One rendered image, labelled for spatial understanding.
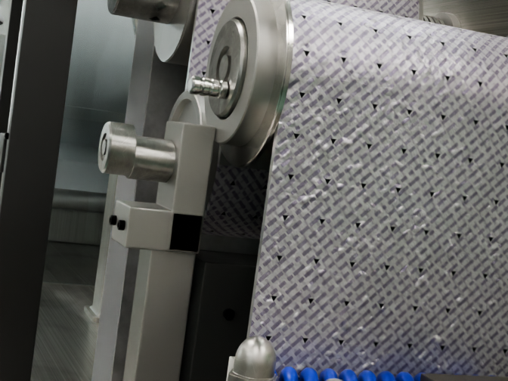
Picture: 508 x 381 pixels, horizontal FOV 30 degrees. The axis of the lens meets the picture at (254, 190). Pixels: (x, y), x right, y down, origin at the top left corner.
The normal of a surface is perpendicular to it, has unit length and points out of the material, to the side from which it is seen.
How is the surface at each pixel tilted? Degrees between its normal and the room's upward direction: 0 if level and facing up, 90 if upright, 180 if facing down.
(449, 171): 90
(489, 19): 90
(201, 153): 90
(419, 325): 90
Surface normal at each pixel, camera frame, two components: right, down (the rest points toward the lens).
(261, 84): 0.32, 0.31
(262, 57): 0.37, -0.04
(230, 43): -0.93, -0.11
